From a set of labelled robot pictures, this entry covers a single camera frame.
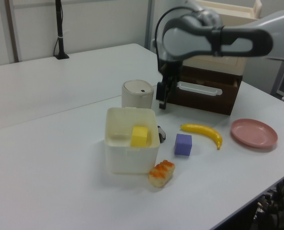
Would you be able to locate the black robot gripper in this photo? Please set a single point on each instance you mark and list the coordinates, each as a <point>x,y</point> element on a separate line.
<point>164,87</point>

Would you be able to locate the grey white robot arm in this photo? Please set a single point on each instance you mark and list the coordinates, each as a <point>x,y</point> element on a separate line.
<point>218,38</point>

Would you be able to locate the cream plastic box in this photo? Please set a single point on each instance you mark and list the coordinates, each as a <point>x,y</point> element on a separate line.
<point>129,148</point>

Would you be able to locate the cream lidded bin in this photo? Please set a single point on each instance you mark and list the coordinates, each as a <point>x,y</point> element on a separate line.
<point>137,94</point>

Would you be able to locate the brown wooden drawer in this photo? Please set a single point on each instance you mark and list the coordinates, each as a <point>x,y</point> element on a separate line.
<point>204,95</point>

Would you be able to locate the black white panda toy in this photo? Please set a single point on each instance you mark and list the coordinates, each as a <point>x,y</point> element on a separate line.
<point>161,134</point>

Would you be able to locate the yellow block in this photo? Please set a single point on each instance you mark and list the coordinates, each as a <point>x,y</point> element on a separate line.
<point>139,136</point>

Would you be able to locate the purple foam cube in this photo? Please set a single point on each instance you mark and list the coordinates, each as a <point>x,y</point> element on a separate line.
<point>183,144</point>

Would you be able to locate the yellow banana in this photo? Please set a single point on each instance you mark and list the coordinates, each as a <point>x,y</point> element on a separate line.
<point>206,131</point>

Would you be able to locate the cream plastic cabinet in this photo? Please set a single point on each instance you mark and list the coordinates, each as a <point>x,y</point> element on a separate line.
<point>225,62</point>

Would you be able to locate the orange glazed bread loaf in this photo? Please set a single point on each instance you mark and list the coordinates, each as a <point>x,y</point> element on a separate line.
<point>161,173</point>

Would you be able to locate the pink round plate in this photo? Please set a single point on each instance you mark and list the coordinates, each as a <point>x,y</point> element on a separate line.
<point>254,135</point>

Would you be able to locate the light wooden crate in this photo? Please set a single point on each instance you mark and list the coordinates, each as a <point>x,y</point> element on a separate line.
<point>232,10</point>

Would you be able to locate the black camera stand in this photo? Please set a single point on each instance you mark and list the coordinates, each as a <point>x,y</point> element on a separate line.
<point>60,31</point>

